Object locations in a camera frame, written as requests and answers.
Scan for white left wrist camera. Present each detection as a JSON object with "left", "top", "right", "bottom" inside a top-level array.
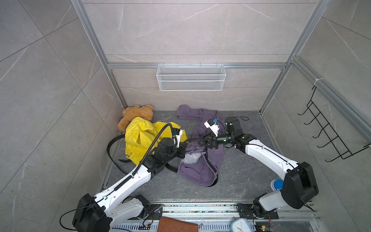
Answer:
[{"left": 172, "top": 128, "right": 183, "bottom": 148}]

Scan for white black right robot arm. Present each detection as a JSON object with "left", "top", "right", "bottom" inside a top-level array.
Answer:
[{"left": 199, "top": 117, "right": 319, "bottom": 218}]

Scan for black wire hook rack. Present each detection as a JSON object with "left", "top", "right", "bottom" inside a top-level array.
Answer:
[{"left": 298, "top": 87, "right": 371, "bottom": 162}]

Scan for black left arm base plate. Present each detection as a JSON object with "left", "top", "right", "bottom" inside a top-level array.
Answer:
[{"left": 136, "top": 204, "right": 164, "bottom": 220}]

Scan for yellow trousers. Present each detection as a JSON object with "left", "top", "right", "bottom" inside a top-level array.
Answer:
[{"left": 124, "top": 116, "right": 188, "bottom": 165}]

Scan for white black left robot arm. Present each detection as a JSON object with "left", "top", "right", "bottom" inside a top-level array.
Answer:
[{"left": 71, "top": 123, "right": 187, "bottom": 232}]

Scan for brown leather wallet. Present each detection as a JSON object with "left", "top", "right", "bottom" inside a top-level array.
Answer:
[{"left": 157, "top": 217, "right": 199, "bottom": 232}]

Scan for white clock at bottom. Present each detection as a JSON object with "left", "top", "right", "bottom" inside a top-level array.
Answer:
[{"left": 230, "top": 218, "right": 253, "bottom": 232}]

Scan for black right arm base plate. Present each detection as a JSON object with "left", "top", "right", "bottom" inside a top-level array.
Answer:
[{"left": 236, "top": 203, "right": 279, "bottom": 219}]

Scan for white wire mesh basket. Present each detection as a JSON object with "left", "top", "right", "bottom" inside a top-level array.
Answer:
[{"left": 156, "top": 64, "right": 226, "bottom": 91}]

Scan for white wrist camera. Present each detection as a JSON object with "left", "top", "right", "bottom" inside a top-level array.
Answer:
[
  {"left": 204, "top": 119, "right": 220, "bottom": 137},
  {"left": 172, "top": 128, "right": 183, "bottom": 148}
]

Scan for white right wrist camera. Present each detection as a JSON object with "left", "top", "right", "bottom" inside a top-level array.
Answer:
[{"left": 204, "top": 119, "right": 220, "bottom": 137}]

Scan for purple jacket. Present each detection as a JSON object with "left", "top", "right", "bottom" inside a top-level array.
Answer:
[{"left": 176, "top": 105, "right": 225, "bottom": 187}]

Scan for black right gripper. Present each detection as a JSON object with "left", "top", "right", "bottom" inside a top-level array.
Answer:
[{"left": 200, "top": 131, "right": 235, "bottom": 149}]

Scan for brown teddy bear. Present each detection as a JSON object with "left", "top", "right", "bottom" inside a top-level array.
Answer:
[{"left": 117, "top": 104, "right": 154, "bottom": 132}]

